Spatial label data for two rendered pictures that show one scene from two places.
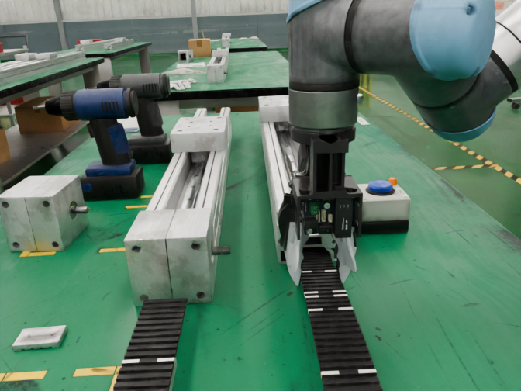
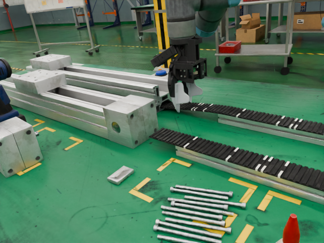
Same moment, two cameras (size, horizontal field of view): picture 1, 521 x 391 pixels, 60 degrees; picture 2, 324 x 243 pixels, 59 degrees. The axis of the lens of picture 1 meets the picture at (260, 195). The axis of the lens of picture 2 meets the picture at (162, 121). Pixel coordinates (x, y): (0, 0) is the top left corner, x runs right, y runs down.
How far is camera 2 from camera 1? 55 cm
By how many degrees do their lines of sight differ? 43
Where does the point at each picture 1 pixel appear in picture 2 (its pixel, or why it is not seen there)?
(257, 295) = (169, 122)
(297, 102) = (181, 26)
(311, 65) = (186, 9)
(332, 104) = (193, 24)
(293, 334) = (201, 123)
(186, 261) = (149, 115)
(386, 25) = not seen: outside the picture
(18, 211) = (10, 145)
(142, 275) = (135, 129)
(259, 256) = not seen: hidden behind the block
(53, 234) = (35, 151)
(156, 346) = (185, 138)
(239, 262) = not seen: hidden behind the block
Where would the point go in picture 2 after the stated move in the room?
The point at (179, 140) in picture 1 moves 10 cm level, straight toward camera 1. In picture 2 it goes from (41, 85) to (62, 87)
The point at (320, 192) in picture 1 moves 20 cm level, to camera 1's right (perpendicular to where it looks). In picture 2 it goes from (197, 60) to (233, 44)
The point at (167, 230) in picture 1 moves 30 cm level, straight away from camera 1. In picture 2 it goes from (134, 104) to (49, 96)
